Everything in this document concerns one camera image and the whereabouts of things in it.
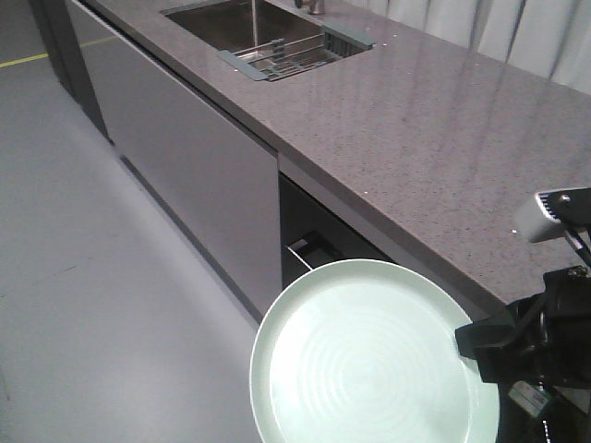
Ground grey sink dish rack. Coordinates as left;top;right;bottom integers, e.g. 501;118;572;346
217;23;376;82

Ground black right camera bracket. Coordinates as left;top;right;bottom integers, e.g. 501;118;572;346
549;187;590;230

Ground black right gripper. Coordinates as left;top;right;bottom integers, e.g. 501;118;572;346
454;267;590;389

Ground black right camera cable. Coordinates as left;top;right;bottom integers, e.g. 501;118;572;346
561;221;591;267

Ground stainless steel sink basin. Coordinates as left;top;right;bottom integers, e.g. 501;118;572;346
163;1;327;53

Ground light green round plate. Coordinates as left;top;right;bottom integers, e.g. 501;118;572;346
249;259;500;442

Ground white pleated curtain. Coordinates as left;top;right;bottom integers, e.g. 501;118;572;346
357;0;590;94

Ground grey cabinet front panels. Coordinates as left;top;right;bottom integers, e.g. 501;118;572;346
66;1;283;318

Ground stainless steel faucet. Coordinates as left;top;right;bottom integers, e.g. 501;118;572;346
294;0;326;15

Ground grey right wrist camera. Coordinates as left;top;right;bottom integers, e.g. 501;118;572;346
513;190;564;244

